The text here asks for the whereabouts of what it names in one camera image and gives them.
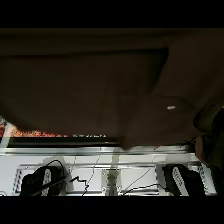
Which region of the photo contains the dark brown garment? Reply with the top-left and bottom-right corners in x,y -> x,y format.
0,28 -> 224,150

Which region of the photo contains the black cable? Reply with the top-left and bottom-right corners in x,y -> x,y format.
119,166 -> 165,196
69,155 -> 101,197

